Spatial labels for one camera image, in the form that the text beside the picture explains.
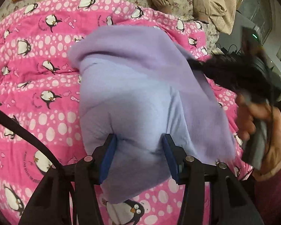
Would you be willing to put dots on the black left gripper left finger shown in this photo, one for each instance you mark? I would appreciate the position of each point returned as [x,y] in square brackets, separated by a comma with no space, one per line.
[66,194]

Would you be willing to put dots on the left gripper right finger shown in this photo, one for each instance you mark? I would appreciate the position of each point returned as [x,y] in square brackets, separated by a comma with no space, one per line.
[218,68]

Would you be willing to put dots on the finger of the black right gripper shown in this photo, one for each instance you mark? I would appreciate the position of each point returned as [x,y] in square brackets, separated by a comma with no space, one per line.
[229,202]

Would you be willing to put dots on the lavender fleece jacket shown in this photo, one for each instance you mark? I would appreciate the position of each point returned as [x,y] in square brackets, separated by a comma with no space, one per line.
[136,83]

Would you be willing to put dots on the person's right hand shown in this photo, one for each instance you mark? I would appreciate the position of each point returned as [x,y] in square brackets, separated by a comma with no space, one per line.
[246,113]

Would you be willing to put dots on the white power strip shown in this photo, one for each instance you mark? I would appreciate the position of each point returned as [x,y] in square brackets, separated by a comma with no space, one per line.
[221,51]

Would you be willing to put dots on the pink penguin quilt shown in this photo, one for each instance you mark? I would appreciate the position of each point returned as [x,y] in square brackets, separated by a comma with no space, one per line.
[39,89]

